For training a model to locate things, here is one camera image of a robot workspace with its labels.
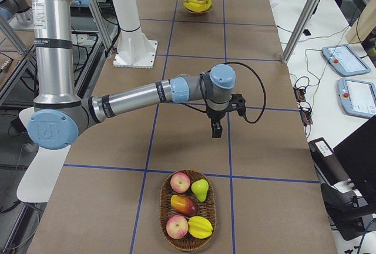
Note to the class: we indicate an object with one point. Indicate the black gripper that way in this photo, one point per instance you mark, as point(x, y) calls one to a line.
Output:
point(215, 116)

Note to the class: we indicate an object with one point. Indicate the yellow banana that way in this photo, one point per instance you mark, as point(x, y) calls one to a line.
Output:
point(197, 7)
point(200, 2)

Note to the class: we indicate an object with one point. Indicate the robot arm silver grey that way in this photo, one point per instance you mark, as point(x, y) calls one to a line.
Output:
point(62, 112)

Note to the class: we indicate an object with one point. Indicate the woven fruit basket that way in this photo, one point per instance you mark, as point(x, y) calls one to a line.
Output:
point(207, 209)

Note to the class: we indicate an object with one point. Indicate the grey square plate orange rim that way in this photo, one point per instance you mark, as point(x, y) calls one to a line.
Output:
point(199, 13)

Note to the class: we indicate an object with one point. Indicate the green apple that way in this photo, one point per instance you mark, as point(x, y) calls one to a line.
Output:
point(200, 189)

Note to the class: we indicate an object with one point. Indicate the pink peach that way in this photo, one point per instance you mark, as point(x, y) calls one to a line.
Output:
point(177, 227)
point(180, 182)

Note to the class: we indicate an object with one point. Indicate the red yellow mango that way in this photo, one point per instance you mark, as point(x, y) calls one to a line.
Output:
point(184, 205)

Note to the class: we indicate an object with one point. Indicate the yellow lemon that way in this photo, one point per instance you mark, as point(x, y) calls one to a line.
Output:
point(200, 227)

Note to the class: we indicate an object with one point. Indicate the black box white label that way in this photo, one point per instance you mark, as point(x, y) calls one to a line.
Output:
point(327, 162)

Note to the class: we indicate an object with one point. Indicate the black monitor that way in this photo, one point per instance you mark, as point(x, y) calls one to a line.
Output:
point(356, 154)

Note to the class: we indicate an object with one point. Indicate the upper teach pendant tablet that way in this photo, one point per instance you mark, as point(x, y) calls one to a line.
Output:
point(345, 61)

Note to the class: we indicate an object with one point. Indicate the teach pendant tablet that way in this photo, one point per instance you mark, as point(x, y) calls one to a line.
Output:
point(345, 61)
point(357, 98)

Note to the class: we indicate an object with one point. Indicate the lower teach pendant tablet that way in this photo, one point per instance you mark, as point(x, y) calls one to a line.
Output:
point(357, 98)

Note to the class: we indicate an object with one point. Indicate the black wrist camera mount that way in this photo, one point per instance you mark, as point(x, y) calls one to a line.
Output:
point(237, 103)

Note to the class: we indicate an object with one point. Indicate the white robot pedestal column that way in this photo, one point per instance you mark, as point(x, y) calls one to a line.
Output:
point(134, 49)

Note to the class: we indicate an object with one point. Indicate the small black box on cable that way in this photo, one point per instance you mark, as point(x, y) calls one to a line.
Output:
point(306, 32)

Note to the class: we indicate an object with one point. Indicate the aluminium frame post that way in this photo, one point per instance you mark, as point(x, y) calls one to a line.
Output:
point(298, 30)

